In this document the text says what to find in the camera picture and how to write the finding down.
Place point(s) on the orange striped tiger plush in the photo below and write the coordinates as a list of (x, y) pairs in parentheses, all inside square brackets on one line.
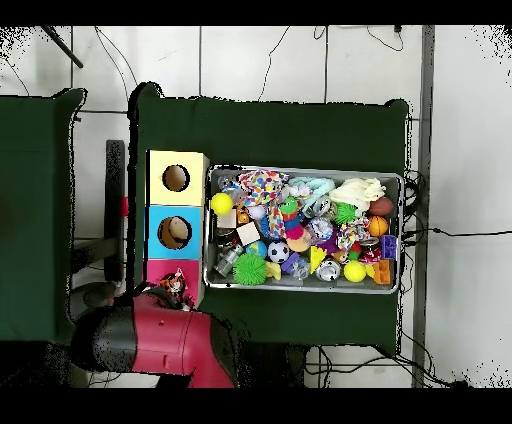
[(172, 282)]

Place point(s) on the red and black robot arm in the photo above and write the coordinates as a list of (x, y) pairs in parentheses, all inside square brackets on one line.
[(168, 344)]

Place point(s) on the silver mesh bin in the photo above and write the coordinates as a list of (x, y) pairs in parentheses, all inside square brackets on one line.
[(288, 283)]

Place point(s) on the wooden box with three holes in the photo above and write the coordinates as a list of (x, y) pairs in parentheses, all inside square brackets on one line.
[(156, 192)]

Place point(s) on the wooden cube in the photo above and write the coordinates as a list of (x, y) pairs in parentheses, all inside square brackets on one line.
[(248, 233)]

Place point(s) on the polka dot cloth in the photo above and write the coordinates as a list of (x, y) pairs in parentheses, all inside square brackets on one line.
[(262, 186)]

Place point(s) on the green-headed spiky caterpillar toy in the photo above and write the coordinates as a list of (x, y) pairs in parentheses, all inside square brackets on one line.
[(288, 204)]

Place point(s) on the large yellow ball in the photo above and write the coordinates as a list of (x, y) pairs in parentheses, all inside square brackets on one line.
[(221, 204)]

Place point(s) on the blue globe ball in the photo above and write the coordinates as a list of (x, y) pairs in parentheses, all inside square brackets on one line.
[(256, 248)]

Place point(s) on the small soccer ball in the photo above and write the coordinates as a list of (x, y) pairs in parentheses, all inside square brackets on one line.
[(278, 251)]

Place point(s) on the large green spiky ball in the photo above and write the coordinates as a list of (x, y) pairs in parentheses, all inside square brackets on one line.
[(250, 269)]

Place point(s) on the dark green tablecloth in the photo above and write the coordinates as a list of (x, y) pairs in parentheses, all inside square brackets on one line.
[(260, 132)]

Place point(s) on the cream knitted cloth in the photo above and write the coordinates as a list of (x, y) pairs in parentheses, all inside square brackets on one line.
[(356, 191)]

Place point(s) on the small orange basketball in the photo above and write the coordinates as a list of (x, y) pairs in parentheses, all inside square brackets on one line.
[(378, 226)]

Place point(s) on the purple plastic block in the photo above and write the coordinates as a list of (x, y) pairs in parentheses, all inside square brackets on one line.
[(388, 247)]

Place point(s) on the black stand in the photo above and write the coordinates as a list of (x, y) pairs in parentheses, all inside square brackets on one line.
[(115, 180)]

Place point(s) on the green-covered side table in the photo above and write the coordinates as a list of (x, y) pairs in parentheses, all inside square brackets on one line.
[(32, 220)]

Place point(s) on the black rod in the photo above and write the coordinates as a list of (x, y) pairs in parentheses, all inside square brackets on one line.
[(64, 48)]

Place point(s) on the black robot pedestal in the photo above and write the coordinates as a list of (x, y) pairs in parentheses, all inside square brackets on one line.
[(272, 364)]

